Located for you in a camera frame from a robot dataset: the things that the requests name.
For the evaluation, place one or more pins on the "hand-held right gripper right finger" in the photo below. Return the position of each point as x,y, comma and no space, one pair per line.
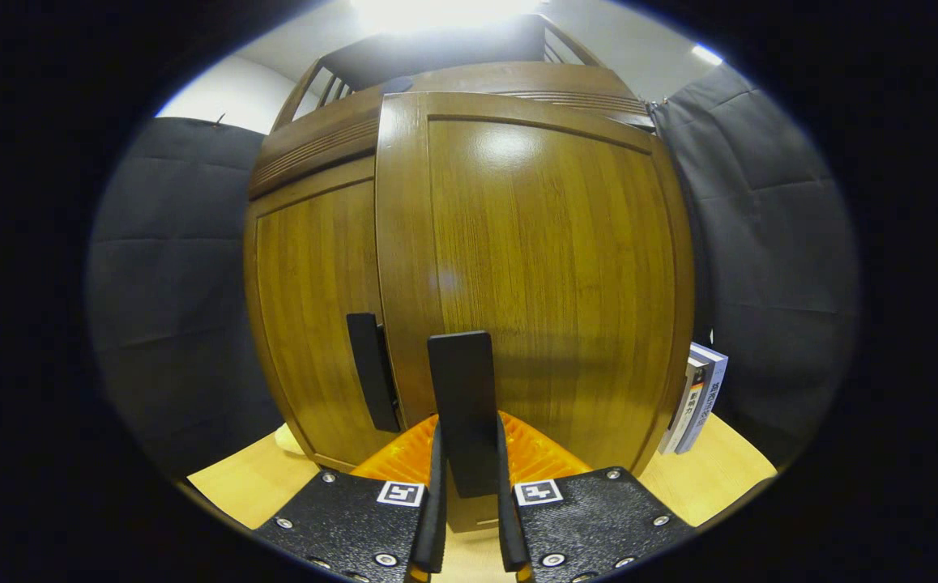
508,526

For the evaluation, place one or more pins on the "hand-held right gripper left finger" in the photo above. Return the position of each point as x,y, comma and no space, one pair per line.
438,518

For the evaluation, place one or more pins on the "wooden cabinet door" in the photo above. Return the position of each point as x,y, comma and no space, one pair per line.
550,267
315,283

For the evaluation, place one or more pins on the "wooden double-door shoe cabinet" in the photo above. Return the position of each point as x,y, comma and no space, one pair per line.
437,53

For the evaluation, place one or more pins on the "wooden cabinet drawer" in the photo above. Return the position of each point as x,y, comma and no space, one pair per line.
315,146

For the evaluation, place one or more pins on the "white spine book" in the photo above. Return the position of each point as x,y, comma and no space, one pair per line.
686,413

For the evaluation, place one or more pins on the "blue cover book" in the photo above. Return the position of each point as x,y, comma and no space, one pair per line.
712,389

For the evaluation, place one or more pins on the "black round drawer knob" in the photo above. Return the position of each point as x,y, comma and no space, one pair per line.
396,84

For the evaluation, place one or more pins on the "large ceiling light panel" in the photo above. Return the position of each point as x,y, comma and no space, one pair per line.
445,14

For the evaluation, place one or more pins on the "small ceiling light panel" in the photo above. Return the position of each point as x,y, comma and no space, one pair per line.
705,54

